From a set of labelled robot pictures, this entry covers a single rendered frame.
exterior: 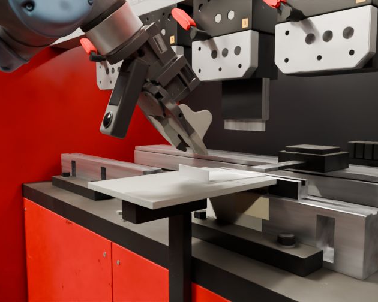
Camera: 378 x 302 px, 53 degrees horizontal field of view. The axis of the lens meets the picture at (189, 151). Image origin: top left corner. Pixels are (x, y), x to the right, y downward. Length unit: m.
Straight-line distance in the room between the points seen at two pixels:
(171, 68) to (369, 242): 0.38
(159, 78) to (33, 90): 0.89
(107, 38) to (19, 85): 0.88
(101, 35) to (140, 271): 0.47
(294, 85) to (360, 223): 0.74
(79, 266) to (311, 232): 0.63
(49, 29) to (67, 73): 1.09
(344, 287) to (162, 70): 0.40
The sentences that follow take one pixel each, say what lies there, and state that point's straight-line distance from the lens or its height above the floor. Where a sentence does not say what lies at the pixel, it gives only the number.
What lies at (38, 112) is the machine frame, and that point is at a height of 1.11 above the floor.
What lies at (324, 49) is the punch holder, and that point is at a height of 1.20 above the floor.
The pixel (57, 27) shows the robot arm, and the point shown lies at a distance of 0.37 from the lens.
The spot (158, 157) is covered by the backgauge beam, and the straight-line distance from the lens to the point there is 1.34.
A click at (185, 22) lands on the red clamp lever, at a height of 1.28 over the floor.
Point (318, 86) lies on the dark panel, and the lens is 1.23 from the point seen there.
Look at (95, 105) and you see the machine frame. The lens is 1.50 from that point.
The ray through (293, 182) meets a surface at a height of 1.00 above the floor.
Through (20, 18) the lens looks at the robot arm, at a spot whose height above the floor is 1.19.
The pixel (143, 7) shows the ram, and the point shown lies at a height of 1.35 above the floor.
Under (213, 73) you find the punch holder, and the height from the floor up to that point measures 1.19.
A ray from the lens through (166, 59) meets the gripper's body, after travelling 0.59.
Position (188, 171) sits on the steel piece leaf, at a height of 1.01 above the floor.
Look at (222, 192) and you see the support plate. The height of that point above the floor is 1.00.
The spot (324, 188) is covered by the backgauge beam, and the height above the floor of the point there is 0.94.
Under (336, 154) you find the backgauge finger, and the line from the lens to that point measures 0.90.
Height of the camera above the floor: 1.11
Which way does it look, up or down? 6 degrees down
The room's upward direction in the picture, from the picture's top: straight up
